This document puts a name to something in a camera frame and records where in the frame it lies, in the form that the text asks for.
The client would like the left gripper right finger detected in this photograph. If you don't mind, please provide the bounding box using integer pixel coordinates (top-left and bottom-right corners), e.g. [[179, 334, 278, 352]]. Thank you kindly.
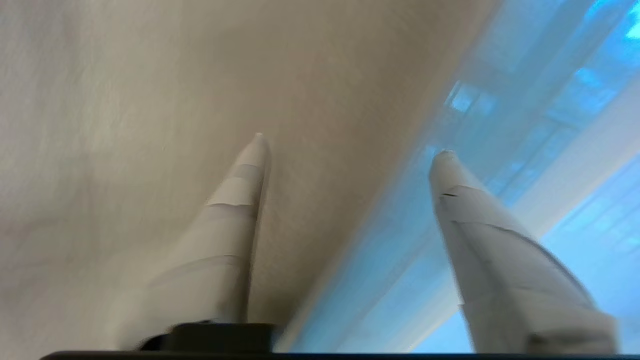
[[428, 149, 620, 355]]

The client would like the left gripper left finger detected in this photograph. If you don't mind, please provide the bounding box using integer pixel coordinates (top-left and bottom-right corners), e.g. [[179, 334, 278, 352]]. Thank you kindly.
[[120, 132, 277, 354]]

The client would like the glass balcony door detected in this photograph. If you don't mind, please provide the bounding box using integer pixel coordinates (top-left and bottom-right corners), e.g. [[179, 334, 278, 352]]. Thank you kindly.
[[415, 0, 640, 355]]

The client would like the sheer white curtain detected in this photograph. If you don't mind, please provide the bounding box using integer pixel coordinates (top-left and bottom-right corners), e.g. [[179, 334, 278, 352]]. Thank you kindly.
[[280, 0, 640, 355]]

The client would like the beige curtain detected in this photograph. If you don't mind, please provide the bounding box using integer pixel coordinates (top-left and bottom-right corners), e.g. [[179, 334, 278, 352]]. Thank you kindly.
[[0, 0, 503, 360]]

